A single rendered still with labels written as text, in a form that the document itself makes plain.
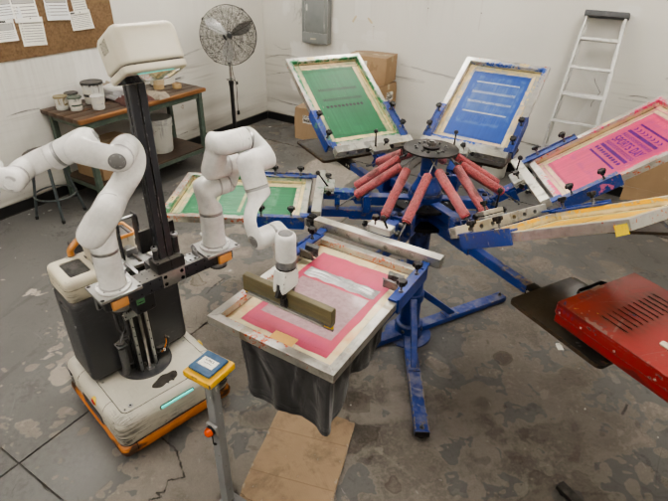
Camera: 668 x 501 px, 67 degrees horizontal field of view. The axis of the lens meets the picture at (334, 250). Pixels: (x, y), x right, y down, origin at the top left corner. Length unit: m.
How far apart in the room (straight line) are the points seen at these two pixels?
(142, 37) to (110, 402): 1.80
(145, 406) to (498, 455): 1.80
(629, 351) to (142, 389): 2.18
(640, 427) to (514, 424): 0.70
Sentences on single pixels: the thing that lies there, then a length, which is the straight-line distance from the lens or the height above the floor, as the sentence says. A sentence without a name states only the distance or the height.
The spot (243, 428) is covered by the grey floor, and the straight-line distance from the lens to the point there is 2.92.
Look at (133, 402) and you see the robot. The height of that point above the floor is 0.28.
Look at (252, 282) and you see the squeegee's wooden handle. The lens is 1.95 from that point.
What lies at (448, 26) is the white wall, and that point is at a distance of 6.21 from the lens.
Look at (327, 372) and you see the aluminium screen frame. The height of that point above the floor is 0.99.
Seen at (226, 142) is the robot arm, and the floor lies 1.65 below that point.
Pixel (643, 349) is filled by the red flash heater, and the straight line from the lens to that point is 2.01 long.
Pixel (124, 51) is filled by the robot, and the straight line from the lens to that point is 1.65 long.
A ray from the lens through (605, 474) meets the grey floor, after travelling 3.08.
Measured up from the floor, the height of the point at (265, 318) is 0.96.
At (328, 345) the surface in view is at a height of 0.96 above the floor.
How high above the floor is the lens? 2.24
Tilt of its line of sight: 31 degrees down
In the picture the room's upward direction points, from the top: 2 degrees clockwise
